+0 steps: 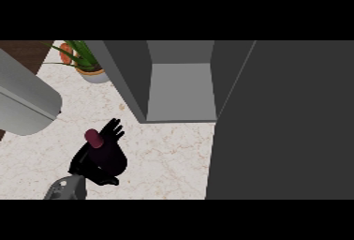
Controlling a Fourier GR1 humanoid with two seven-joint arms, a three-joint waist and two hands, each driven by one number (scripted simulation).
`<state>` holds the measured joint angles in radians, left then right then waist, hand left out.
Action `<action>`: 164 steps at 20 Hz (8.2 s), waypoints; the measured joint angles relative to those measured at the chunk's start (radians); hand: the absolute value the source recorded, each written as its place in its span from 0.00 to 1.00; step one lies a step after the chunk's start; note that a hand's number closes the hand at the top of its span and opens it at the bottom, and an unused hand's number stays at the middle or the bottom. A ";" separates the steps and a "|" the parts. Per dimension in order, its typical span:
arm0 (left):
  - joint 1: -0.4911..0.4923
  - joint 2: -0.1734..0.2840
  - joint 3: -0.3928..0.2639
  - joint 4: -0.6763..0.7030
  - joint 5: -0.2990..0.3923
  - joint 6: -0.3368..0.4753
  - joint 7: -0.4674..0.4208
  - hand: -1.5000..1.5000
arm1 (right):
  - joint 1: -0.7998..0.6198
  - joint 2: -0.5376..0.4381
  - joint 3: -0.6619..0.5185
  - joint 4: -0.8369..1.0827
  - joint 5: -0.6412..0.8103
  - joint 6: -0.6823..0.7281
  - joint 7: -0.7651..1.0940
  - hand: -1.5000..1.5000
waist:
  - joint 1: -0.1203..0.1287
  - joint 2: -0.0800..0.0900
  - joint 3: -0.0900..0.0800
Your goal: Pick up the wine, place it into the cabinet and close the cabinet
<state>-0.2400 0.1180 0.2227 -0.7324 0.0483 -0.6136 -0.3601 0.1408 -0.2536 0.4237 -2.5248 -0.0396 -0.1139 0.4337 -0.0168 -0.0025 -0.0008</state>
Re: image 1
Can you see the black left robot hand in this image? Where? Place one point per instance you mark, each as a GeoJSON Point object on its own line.
{"type": "Point", "coordinates": [78, 162]}

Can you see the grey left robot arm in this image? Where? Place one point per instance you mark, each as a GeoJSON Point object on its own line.
{"type": "Point", "coordinates": [65, 188]}

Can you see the dark wine bottle, maroon cap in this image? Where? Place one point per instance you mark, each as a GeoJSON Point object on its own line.
{"type": "Point", "coordinates": [110, 159]}

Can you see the open grey cabinet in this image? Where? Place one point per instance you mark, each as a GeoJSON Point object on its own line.
{"type": "Point", "coordinates": [180, 90]}

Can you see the pale grey rounded appliance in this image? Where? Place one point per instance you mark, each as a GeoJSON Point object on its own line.
{"type": "Point", "coordinates": [22, 100]}

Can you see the green plant in pale pot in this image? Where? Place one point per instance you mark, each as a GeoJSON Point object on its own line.
{"type": "Point", "coordinates": [90, 70]}

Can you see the orange round object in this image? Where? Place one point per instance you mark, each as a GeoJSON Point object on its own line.
{"type": "Point", "coordinates": [65, 53]}

